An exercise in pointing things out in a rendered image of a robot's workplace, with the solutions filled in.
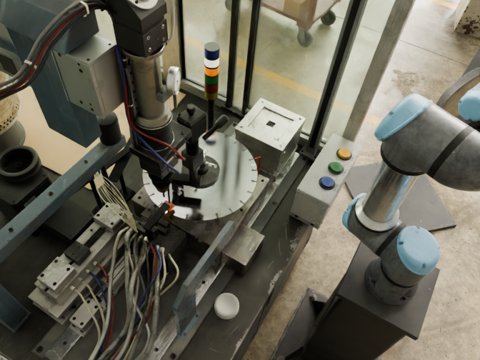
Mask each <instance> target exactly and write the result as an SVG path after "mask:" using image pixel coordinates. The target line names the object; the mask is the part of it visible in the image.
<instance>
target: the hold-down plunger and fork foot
mask: <svg viewBox="0 0 480 360"><path fill-rule="evenodd" d="M178 185H180V186H181V188H182V189H184V186H194V187H199V188H200V186H201V176H197V169H196V170H195V171H190V170H189V174H183V173H180V174H177V173H174V172H173V176H172V177H171V187H172V190H173V191H175V192H176V193H178V192H179V188H178Z"/></svg>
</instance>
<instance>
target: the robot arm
mask: <svg viewBox="0 0 480 360"><path fill-rule="evenodd" d="M458 110H459V113H460V114H459V115H458V116H453V115H451V114H450V113H449V112H447V111H445V110H443V109H442V108H441V107H439V106H437V105H436V104H434V103H433V101H432V100H428V99H426V98H424V97H423V96H421V95H419V94H410V95H408V96H406V97H405V98H403V99H402V100H401V101H400V102H399V103H398V104H397V105H396V106H395V107H394V108H393V109H392V110H391V111H390V112H389V113H388V114H387V115H386V116H385V117H384V118H383V120H382V121H381V123H380V124H379V125H378V126H377V128H376V130H375V132H374V136H375V137H376V138H377V139H378V141H382V143H381V148H380V154H381V158H382V161H381V164H380V166H379V168H378V170H377V173H376V175H375V177H374V180H373V181H372V183H371V186H370V188H369V191H368V193H362V194H359V195H358V196H357V197H355V198H354V199H353V200H352V202H351V203H350V204H349V205H348V206H347V209H346V211H345V212H344V214H343V217H342V223H343V225H344V226H345V227H346V228H347V229H348V231H349V232H350V233H351V234H353V235H354V236H355V237H357V238H358V239H359V240H360V241H361V242H363V243H364V244H365V245H366V246H367V247H369V248H370V249H371V250H372V251H373V252H374V253H375V254H376V255H377V256H378V257H376V258H375V259H373V260H372V261H371V263H370V264H369V265H368V266H367V268H366V273H365V279H366V284H367V286H368V288H369V290H370V291H371V293H372V294H373V295H374V296H375V297H376V298H377V299H379V300H380V301H382V302H384V303H386V304H391V305H402V304H405V303H407V302H408V301H410V300H411V299H412V298H413V297H414V295H415V294H416V291H417V289H418V284H419V282H420V281H421V280H422V279H423V278H424V277H425V276H426V275H427V274H429V273H430V272H431V271H432V270H433V269H434V267H435V266H436V265H437V263H438V261H439V258H440V250H439V245H438V242H437V240H436V239H435V238H434V236H433V235H432V234H431V233H430V232H428V231H427V230H426V229H423V228H421V227H416V226H407V225H406V224H405V223H404V222H402V221H401V220H400V219H399V207H400V206H401V204H402V202H403V201H404V199H405V198H406V196H407V194H408V193H409V191H410V190H411V188H412V186H413V185H414V183H415V181H416V180H417V179H418V177H419V176H421V175H424V174H427V175H428V176H430V177H431V178H432V179H434V180H435V181H437V182H438V183H440V184H442V185H444V186H447V187H449V188H452V189H456V190H460V191H480V82H479V83H478V84H477V85H476V86H475V87H474V88H472V89H470V90H469V91H467V92H466V93H465V95H464V96H463V97H462V98H461V99H460V100H459V104H458Z"/></svg>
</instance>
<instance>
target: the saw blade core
mask: <svg viewBox="0 0 480 360"><path fill-rule="evenodd" d="M207 131H208V130H206V132H207ZM206 132H205V133H206ZM205 133H204V134H205ZM204 134H202V135H201V136H200V138H199V147H200V148H201V149H203V150H205V149H208V152H207V154H206V155H207V156H210V157H212V158H213V159H215V160H216V161H217V162H218V164H219V167H220V174H219V177H218V179H217V180H216V181H215V182H214V183H213V184H211V185H209V186H203V187H200V188H199V187H194V186H184V189H182V190H181V191H180V192H179V193H176V192H175V191H173V190H172V187H171V184H170V187H169V192H170V201H171V203H172V204H174V205H175V207H174V208H173V209H172V210H171V211H170V212H168V213H170V214H171V213H172V211H173V210H174V212H173V213H172V216H175V217H178V218H181V219H186V215H187V214H188V216H187V219H186V220H192V221H201V216H203V221H208V220H213V219H217V216H218V218H221V217H224V216H227V215H229V214H231V213H232V212H235V211H236V210H238V209H239V208H241V207H242V206H243V205H244V204H245V203H246V202H247V201H248V200H249V198H250V197H251V195H252V194H253V192H254V189H255V187H256V182H257V171H252V170H257V168H256V165H255V166H251V164H255V161H254V158H253V156H252V155H251V154H250V152H249V151H248V149H246V147H245V146H244V145H243V144H241V143H240V142H239V141H237V140H236V139H234V138H232V137H230V136H228V135H226V134H223V133H220V132H217V131H215V132H214V133H213V134H212V135H211V136H210V137H209V138H208V139H207V140H206V141H204V140H203V139H202V136H203V135H204ZM224 137H225V138H224ZM244 150H245V151H244ZM252 159H253V160H252ZM249 160H251V161H249ZM178 161H179V162H178V163H177V164H176V166H175V167H174V169H176V170H177V171H179V172H180V173H181V167H182V160H181V159H178ZM251 181H253V182H251ZM254 181H255V182H254ZM143 183H144V184H146V185H144V188H145V189H146V192H147V194H148V195H149V197H150V199H151V200H152V201H153V202H154V203H155V204H156V205H157V206H159V205H161V203H164V202H165V201H166V200H167V201H169V200H168V191H166V192H164V193H165V197H163V193H161V192H158V191H157V190H156V187H155V186H154V185H153V184H152V181H151V179H150V178H149V175H148V174H147V171H145V170H143ZM248 191H249V192H250V193H248ZM152 194H154V195H152ZM151 195H152V196H151ZM240 201H241V202H240ZM243 203H244V204H243ZM159 207H160V206H159ZM229 209H231V211H232V212H231V211H230V210H229ZM216 214H217V216H216Z"/></svg>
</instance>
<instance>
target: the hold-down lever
mask: <svg viewBox="0 0 480 360"><path fill-rule="evenodd" d="M228 120H229V118H228V116H226V115H222V116H221V117H220V118H219V119H217V120H216V122H215V124H214V126H213V127H212V128H211V129H209V130H208V131H207V132H206V133H205V134H204V135H203V136H202V139H203V140H204V141H206V140H207V139H208V138H209V137H210V136H211V135H212V134H213V133H214V132H215V131H216V130H217V129H220V128H221V127H223V126H224V125H225V124H226V123H227V122H228Z"/></svg>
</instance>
